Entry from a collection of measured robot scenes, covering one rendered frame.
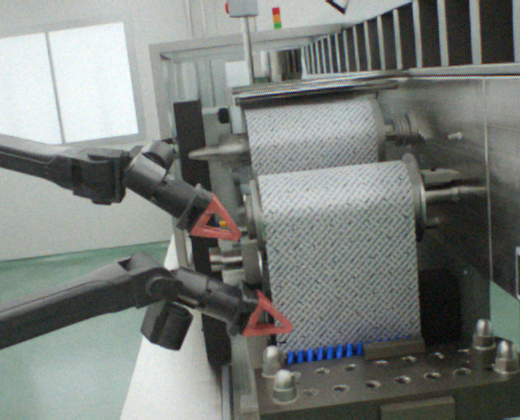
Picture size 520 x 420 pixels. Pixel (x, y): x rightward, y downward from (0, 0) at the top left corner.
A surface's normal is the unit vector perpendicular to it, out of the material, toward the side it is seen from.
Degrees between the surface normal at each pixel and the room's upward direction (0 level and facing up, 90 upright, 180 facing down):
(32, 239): 90
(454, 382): 0
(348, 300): 90
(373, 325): 90
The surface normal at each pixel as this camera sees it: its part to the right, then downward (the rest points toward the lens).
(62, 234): 0.04, 0.24
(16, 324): 0.51, 0.29
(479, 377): -0.11, -0.96
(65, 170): -0.44, 0.42
